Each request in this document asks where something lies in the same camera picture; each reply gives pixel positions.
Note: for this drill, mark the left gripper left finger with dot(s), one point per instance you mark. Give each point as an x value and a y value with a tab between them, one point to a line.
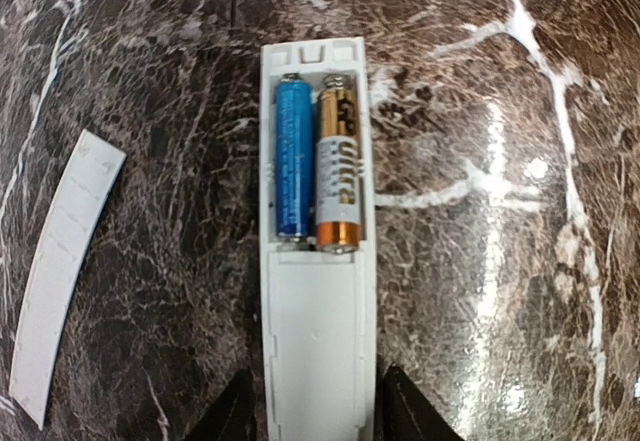
231	417

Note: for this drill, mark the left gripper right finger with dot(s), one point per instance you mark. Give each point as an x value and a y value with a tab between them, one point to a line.
406	412

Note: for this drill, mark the white remote control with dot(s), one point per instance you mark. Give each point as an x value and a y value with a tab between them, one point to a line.
318	309

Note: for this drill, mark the blue battery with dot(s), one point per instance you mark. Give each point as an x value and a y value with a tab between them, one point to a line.
294	157

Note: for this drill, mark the white remote battery cover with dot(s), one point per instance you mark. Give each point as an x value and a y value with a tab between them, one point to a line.
73	215

